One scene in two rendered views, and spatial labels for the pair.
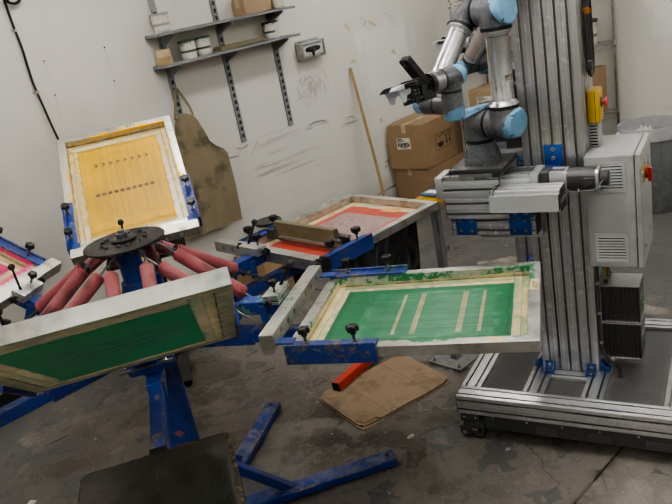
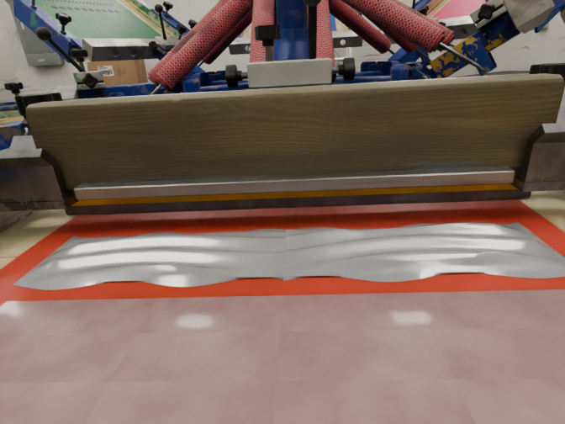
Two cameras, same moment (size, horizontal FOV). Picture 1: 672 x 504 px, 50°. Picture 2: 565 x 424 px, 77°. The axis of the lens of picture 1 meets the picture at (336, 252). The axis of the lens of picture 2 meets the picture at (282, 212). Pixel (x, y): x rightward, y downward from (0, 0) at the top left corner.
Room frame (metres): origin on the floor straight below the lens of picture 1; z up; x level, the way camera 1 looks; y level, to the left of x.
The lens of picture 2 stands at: (3.32, -0.09, 1.08)
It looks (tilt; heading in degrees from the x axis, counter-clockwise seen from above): 24 degrees down; 135
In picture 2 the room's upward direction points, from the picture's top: 4 degrees counter-clockwise
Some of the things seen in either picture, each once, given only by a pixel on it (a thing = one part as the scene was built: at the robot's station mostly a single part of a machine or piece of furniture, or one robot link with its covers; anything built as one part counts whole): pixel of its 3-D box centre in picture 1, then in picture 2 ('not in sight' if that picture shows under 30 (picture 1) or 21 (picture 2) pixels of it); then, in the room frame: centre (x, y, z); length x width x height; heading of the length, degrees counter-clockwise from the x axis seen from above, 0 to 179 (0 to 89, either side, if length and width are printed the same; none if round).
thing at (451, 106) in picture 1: (449, 105); not in sight; (2.61, -0.51, 1.56); 0.11 x 0.08 x 0.11; 34
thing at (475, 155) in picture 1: (481, 149); not in sight; (2.86, -0.66, 1.31); 0.15 x 0.15 x 0.10
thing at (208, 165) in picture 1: (196, 160); not in sight; (5.08, 0.84, 1.06); 0.53 x 0.07 x 1.05; 131
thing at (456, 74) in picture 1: (450, 77); not in sight; (2.60, -0.52, 1.65); 0.11 x 0.08 x 0.09; 124
